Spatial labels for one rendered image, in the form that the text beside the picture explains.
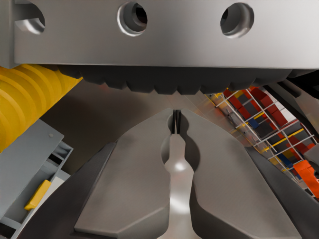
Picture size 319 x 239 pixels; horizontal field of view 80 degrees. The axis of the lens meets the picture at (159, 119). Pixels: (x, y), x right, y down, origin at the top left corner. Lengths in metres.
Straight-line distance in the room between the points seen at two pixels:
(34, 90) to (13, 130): 0.04
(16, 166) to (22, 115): 0.34
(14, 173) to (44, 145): 0.10
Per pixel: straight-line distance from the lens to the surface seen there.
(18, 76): 0.21
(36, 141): 0.58
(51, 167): 0.63
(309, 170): 4.21
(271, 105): 4.94
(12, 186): 0.51
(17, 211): 0.59
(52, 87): 0.23
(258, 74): 0.20
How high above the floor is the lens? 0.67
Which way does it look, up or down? 23 degrees down
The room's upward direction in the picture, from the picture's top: 51 degrees clockwise
